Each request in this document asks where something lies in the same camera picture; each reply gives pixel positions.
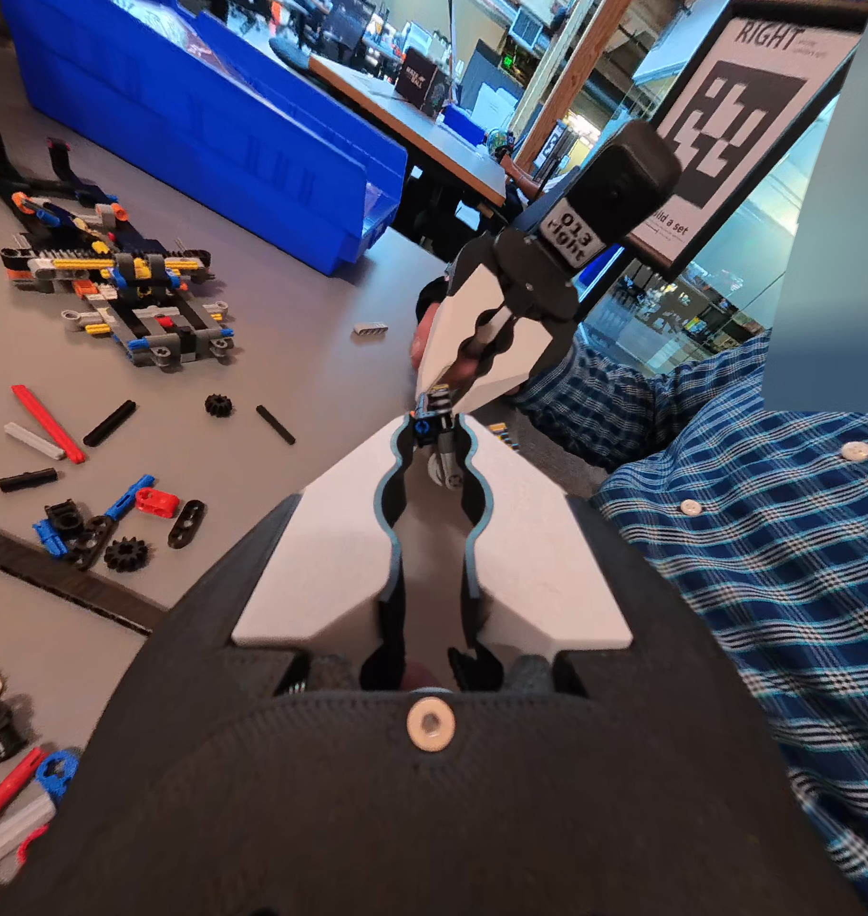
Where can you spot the thin black lego axle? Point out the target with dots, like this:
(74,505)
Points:
(275,424)

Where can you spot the small blue bin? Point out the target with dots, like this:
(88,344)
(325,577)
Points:
(464,123)

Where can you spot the blue lego pin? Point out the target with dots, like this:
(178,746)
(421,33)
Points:
(128,496)

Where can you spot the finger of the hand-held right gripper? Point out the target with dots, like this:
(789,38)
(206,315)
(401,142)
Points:
(459,315)
(513,365)

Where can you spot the lego car chassis assembly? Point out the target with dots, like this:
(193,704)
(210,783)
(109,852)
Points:
(119,286)

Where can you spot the grey flat lego beam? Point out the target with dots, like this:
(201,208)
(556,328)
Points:
(12,837)

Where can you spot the red lego axle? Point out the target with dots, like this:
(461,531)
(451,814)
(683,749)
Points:
(48,423)
(8,791)

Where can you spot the grey short lego beam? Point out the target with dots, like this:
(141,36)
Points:
(371,330)

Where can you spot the short black lego axle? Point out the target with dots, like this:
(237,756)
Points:
(26,480)

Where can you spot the light grey short lego axle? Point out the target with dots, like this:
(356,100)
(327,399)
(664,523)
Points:
(33,440)

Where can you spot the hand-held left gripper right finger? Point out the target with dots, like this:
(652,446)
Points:
(548,565)

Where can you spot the yellow black lego engine block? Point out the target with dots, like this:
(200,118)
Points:
(434,436)

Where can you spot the long black lego beam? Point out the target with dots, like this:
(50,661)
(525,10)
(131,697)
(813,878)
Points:
(48,572)

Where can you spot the red lego connector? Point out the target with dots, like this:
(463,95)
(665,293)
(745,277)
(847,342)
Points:
(155,501)

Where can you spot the thick black lego axle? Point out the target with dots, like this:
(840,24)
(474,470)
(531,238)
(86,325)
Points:
(110,423)

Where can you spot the black lego pulley piece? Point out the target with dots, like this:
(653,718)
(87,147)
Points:
(1,730)

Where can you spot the long blue parts bin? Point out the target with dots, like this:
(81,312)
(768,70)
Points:
(191,143)

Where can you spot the blue lego connector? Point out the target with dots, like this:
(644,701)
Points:
(58,773)

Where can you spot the small black lego gear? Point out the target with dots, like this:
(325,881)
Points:
(219,406)

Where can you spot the black framed wall sign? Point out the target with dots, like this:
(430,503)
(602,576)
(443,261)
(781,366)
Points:
(749,93)

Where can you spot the person's plaid shirt torso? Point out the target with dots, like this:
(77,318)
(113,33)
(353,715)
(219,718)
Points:
(763,572)

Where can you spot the wood edged office desk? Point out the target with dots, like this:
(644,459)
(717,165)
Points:
(420,129)

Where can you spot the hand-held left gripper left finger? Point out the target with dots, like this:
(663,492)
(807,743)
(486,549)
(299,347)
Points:
(312,565)

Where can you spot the black cube box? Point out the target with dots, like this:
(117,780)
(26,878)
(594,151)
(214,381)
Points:
(423,82)

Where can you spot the person's right hand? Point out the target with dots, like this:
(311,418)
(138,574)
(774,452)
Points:
(425,342)

